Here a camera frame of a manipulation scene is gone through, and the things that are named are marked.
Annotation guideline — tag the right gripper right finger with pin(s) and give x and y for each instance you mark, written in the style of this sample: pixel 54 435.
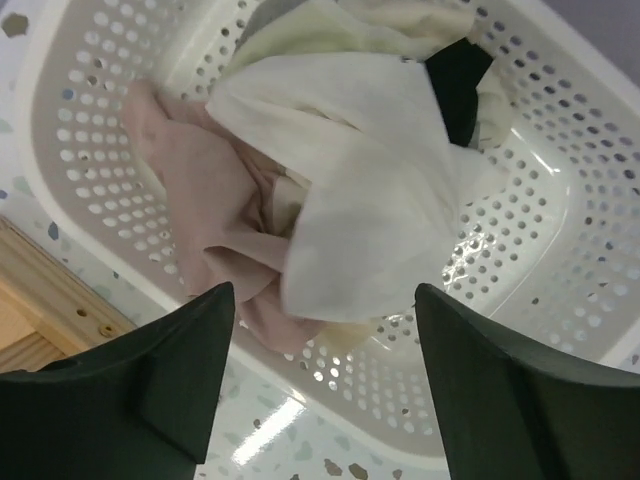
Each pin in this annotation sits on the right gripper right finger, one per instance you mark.
pixel 510 407

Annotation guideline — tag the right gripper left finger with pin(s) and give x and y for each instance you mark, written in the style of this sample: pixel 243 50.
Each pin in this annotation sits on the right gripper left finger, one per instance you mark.
pixel 141 406

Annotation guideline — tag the white underwear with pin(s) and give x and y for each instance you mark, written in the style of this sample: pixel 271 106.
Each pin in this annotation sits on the white underwear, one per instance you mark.
pixel 386 187

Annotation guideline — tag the wooden hanging rack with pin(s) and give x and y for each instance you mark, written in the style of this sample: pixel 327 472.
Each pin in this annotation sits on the wooden hanging rack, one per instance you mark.
pixel 47 313

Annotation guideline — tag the clothes in basket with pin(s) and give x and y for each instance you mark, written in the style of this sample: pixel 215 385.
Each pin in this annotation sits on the clothes in basket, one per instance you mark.
pixel 233 210

